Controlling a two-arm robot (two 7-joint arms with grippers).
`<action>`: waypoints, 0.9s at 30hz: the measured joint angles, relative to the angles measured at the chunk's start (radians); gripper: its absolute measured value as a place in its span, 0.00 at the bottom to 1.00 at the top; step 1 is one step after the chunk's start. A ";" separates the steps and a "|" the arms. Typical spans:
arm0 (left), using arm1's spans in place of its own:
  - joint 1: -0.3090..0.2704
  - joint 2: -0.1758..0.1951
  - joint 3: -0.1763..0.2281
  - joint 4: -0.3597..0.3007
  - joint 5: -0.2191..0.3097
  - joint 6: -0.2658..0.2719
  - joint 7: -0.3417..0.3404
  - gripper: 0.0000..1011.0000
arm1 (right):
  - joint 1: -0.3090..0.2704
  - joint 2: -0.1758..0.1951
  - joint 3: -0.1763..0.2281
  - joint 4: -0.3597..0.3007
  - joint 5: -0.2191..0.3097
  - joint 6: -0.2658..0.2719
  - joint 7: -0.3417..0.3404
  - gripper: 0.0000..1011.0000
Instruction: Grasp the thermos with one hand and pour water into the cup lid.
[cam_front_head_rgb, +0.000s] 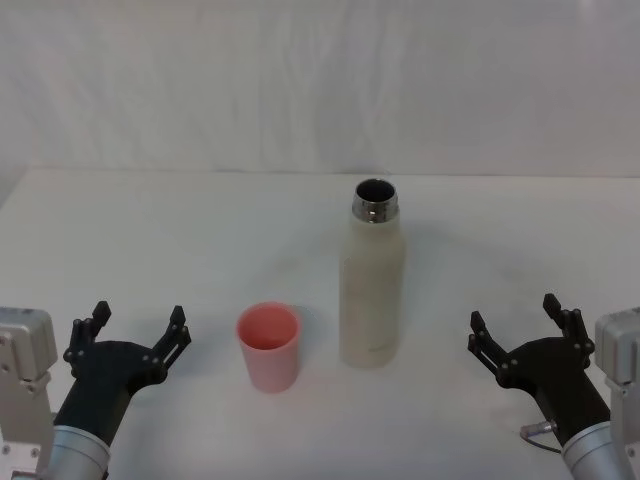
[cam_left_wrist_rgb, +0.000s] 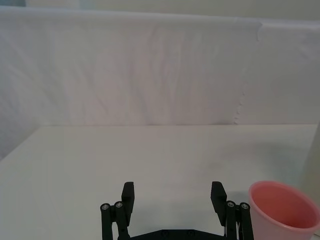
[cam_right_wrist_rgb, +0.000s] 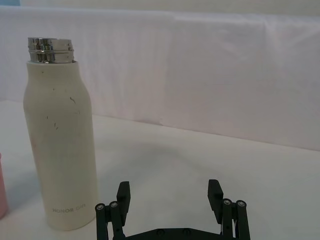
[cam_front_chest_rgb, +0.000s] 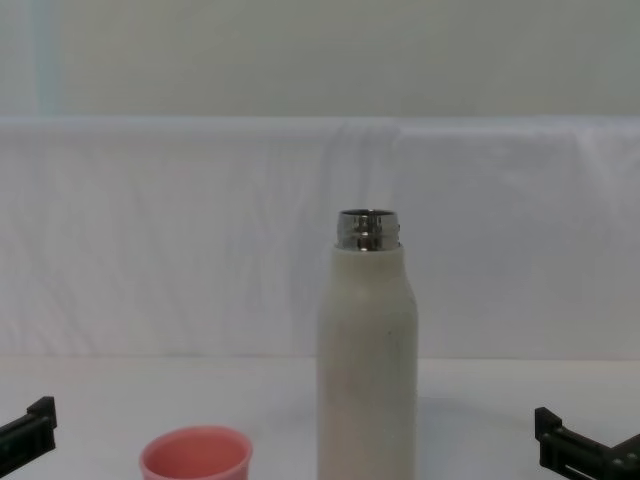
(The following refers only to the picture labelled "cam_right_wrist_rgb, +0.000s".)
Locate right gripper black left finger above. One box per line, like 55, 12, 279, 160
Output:
94, 181, 131, 240

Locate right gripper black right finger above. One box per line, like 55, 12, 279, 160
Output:
207, 179, 251, 240

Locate white table cloth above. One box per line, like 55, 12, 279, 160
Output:
0, 99, 320, 240

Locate pink cup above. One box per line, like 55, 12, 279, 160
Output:
0, 152, 9, 221

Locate white curtain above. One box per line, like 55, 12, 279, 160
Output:
0, 5, 320, 153

